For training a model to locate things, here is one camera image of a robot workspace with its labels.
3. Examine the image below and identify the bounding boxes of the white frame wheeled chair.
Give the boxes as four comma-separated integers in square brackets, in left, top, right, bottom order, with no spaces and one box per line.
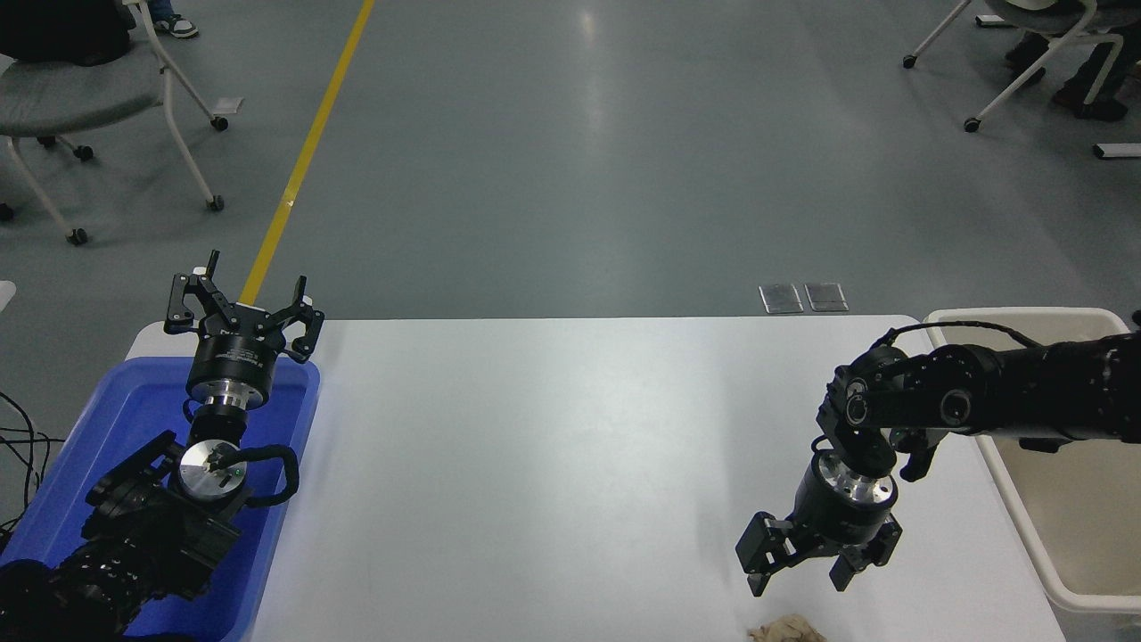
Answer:
[902,0,1141,135]

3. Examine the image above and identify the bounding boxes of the tan paper ball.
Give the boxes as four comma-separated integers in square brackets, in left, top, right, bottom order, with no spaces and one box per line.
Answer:
[747,613,828,642]

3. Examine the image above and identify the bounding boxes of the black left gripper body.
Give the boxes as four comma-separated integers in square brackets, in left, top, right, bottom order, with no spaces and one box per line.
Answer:
[189,321,288,394]

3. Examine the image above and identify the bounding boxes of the black floor cables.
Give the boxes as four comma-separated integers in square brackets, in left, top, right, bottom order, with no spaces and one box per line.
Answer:
[0,391,66,538]

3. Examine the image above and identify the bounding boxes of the large pale plastic bin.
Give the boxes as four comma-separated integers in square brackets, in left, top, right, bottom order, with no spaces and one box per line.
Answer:
[924,308,1141,642]

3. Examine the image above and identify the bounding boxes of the blue plastic tray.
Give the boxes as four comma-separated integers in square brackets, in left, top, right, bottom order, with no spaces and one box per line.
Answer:
[0,357,321,642]

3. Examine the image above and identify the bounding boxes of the person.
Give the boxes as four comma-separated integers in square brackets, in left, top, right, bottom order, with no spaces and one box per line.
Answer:
[1003,0,1141,124]
[0,0,200,66]

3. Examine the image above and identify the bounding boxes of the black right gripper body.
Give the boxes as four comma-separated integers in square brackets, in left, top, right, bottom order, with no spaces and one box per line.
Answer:
[788,462,899,547]

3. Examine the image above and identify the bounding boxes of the grey seat white frame chair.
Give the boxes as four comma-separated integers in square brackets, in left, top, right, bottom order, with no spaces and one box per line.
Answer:
[0,0,230,246]

